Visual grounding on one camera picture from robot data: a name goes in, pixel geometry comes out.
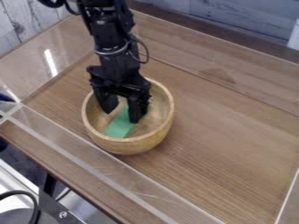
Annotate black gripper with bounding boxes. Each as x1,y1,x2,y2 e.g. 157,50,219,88
87,49,151,123

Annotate black metal table leg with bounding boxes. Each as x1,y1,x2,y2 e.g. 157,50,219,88
43,174,58,197

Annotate brown wooden bowl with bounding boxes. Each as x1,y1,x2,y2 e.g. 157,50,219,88
81,79,175,155

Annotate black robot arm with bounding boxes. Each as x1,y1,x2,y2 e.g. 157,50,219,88
69,0,151,123

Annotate blue object at left edge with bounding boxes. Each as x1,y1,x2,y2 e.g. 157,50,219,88
0,93,15,102

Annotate green rectangular block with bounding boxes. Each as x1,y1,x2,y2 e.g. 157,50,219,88
103,105,137,139

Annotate black cable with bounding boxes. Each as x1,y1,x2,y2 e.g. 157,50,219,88
0,190,42,224

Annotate clear acrylic tray walls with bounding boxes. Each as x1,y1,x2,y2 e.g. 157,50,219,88
0,6,299,224

